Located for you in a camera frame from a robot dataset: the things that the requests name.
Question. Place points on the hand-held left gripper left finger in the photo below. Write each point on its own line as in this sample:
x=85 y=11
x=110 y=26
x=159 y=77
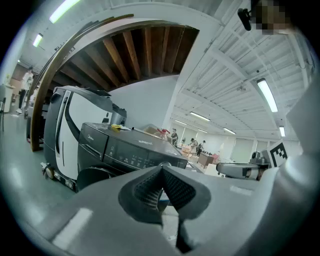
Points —
x=105 y=215

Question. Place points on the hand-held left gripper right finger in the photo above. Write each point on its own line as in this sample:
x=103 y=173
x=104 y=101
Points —
x=232 y=210

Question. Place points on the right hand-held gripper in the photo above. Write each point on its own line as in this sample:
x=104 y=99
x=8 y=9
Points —
x=275 y=155

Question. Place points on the round washer door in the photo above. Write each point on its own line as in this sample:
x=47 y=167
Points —
x=92 y=178

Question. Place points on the black washing machine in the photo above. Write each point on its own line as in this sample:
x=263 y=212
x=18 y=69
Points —
x=135 y=150

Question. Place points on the brown wooden cabinet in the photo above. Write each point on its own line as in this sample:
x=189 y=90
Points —
x=205 y=160

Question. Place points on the long ceiling light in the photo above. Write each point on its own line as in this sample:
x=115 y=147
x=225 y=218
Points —
x=37 y=40
x=267 y=95
x=229 y=131
x=282 y=131
x=62 y=11
x=200 y=116

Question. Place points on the clear plastic bottle red cap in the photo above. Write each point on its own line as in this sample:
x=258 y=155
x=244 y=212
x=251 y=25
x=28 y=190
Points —
x=162 y=134

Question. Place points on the white and black mobile robot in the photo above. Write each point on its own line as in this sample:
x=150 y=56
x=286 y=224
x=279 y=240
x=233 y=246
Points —
x=75 y=140

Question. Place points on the small yellow object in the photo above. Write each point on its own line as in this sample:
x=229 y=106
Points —
x=115 y=127

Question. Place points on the brown wooden arch structure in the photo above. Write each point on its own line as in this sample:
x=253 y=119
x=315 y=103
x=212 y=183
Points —
x=120 y=55

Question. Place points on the person's head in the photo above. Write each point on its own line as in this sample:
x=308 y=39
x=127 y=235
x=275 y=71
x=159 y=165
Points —
x=271 y=15

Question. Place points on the black head-worn camera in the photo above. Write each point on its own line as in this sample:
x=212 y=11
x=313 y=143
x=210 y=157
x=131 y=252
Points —
x=245 y=18

